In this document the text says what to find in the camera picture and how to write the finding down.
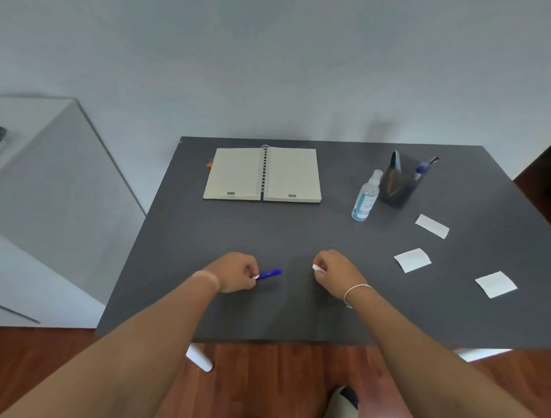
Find thin white bracelet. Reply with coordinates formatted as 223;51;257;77
342;282;375;311

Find clear spray bottle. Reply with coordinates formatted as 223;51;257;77
351;168;384;224

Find blue pen with clip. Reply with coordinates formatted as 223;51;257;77
413;155;440;183

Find person's right forearm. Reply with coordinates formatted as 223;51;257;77
339;285;551;418

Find person's right hand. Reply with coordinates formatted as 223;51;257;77
310;248;373;300

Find person's left hand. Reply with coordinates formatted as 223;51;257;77
201;250;261;296

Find person's left forearm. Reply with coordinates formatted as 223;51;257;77
0;262;220;418

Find dark pen holder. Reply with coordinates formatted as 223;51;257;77
377;165;427;212

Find white table frame bar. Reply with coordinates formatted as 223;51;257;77
453;345;513;366

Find white paper note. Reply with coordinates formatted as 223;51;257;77
392;246;433;276
414;214;451;240
474;269;519;301

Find grey black shoe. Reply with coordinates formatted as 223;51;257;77
314;384;362;418

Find open spiral notebook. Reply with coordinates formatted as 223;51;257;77
203;140;326;209

